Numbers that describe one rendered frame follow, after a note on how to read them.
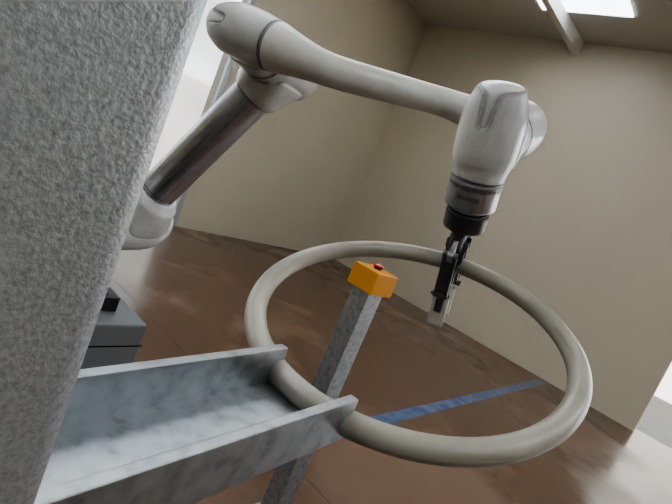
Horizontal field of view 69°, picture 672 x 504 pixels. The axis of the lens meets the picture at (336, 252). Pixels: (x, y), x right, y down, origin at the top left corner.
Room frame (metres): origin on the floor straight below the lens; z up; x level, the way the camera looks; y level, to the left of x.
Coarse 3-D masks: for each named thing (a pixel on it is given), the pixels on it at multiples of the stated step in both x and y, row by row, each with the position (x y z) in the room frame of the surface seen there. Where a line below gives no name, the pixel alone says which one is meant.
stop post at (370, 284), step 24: (360, 264) 1.68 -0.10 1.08; (360, 288) 1.65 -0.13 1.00; (384, 288) 1.67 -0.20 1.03; (360, 312) 1.65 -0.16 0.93; (336, 336) 1.69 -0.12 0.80; (360, 336) 1.69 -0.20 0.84; (336, 360) 1.66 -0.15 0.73; (312, 384) 1.70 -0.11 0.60; (336, 384) 1.68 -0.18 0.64; (288, 480) 1.65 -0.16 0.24
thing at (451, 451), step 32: (288, 256) 0.80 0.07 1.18; (320, 256) 0.84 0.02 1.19; (352, 256) 0.89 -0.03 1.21; (384, 256) 0.91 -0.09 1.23; (416, 256) 0.91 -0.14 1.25; (256, 288) 0.69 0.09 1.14; (512, 288) 0.83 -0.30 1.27; (256, 320) 0.62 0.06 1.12; (544, 320) 0.76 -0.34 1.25; (576, 352) 0.68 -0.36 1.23; (288, 384) 0.52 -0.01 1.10; (576, 384) 0.61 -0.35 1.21; (352, 416) 0.49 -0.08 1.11; (576, 416) 0.55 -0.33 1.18; (384, 448) 0.47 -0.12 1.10; (416, 448) 0.47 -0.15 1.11; (448, 448) 0.48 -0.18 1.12; (480, 448) 0.48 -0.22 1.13; (512, 448) 0.49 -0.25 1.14; (544, 448) 0.51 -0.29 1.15
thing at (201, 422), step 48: (96, 384) 0.36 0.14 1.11; (144, 384) 0.40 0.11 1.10; (192, 384) 0.45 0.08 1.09; (240, 384) 0.51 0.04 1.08; (96, 432) 0.36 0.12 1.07; (144, 432) 0.38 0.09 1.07; (192, 432) 0.40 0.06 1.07; (240, 432) 0.36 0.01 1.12; (288, 432) 0.41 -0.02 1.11; (336, 432) 0.48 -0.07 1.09; (48, 480) 0.30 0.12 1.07; (96, 480) 0.26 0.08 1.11; (144, 480) 0.29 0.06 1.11; (192, 480) 0.32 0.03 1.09; (240, 480) 0.37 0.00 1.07
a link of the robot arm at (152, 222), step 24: (240, 72) 1.18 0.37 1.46; (240, 96) 1.18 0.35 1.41; (264, 96) 1.17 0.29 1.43; (288, 96) 1.19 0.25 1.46; (216, 120) 1.20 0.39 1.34; (240, 120) 1.20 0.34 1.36; (192, 144) 1.22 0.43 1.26; (216, 144) 1.22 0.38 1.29; (168, 168) 1.24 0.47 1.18; (192, 168) 1.24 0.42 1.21; (144, 192) 1.25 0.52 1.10; (168, 192) 1.26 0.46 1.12; (144, 216) 1.25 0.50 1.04; (168, 216) 1.30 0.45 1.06; (144, 240) 1.30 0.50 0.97
